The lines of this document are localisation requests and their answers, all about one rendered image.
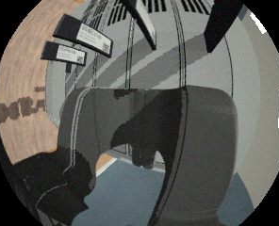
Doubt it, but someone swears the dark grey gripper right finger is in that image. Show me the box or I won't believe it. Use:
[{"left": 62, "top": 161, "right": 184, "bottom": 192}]
[{"left": 142, "top": 85, "right": 238, "bottom": 226}]

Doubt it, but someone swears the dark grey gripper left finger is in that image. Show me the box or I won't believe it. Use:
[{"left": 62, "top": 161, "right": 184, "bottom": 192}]
[{"left": 13, "top": 87, "right": 147, "bottom": 226}]

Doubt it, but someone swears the white server rack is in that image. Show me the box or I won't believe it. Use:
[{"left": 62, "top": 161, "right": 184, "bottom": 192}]
[{"left": 41, "top": 0, "right": 261, "bottom": 174}]

